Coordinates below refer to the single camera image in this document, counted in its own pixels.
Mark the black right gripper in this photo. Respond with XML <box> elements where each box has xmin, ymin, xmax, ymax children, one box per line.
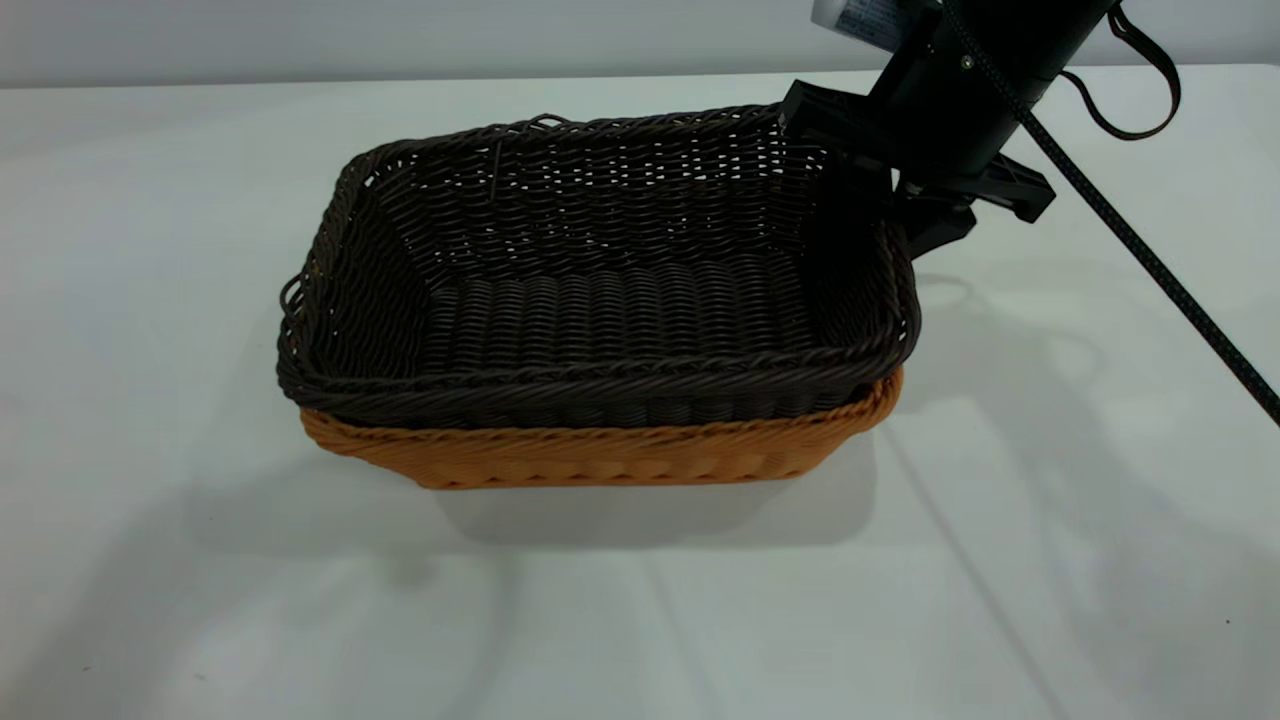
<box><xmin>778</xmin><ymin>5</ymin><xmax>1057</xmax><ymax>262</ymax></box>

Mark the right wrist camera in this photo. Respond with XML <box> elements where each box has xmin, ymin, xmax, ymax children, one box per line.
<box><xmin>810</xmin><ymin>0</ymin><xmax>946</xmax><ymax>56</ymax></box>

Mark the dark brown wicker basket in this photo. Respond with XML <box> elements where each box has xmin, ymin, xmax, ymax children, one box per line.
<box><xmin>276</xmin><ymin>103</ymin><xmax>921</xmax><ymax>433</ymax></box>

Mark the black strap loop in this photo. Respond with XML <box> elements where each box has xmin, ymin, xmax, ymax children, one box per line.
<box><xmin>1058</xmin><ymin>4</ymin><xmax>1184</xmax><ymax>142</ymax></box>

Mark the light brown wicker basket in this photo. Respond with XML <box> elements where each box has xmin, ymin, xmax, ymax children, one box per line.
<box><xmin>300</xmin><ymin>366</ymin><xmax>906</xmax><ymax>491</ymax></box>

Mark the black braided cable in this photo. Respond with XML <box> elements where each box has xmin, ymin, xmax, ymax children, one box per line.
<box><xmin>940</xmin><ymin>0</ymin><xmax>1280</xmax><ymax>429</ymax></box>

